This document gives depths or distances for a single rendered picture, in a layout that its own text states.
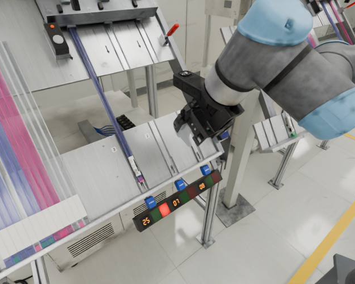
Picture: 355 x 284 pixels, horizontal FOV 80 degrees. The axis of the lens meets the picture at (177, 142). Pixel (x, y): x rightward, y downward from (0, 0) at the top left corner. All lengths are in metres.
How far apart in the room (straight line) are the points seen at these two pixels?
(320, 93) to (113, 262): 1.25
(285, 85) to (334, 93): 0.05
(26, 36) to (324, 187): 1.89
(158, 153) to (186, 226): 0.82
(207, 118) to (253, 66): 0.16
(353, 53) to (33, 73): 0.69
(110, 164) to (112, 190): 0.07
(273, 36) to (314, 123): 0.12
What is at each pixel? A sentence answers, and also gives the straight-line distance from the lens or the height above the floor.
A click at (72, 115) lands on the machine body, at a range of 1.30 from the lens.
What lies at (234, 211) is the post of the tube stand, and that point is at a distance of 1.50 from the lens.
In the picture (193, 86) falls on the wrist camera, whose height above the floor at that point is 1.05.
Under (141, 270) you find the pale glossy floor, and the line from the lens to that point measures 1.32.
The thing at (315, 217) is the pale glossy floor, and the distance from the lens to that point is 1.69.
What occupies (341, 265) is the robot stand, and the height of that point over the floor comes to 0.55.
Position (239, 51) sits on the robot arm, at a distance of 0.31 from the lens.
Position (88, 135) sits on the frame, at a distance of 1.02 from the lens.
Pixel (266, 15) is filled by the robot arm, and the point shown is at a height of 1.19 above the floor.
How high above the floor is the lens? 1.22
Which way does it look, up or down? 38 degrees down
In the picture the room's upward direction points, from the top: straight up
